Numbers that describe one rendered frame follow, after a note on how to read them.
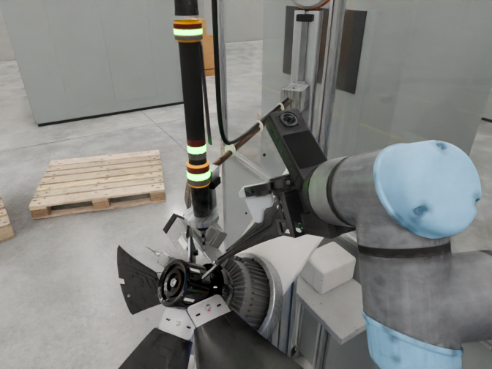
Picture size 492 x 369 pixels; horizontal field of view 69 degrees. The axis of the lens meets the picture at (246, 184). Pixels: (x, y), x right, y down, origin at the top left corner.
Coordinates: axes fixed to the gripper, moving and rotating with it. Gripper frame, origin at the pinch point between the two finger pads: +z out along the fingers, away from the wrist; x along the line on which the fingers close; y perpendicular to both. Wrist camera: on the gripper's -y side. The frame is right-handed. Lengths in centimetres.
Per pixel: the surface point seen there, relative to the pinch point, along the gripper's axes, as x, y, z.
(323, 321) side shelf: 29, 54, 54
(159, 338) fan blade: -23, 33, 38
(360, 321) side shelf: 41, 57, 50
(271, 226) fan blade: 4.6, 10.0, 15.2
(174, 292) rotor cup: -17.2, 21.4, 33.1
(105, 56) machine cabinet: 0, -227, 519
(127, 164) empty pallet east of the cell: -13, -44, 358
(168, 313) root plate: -20, 28, 39
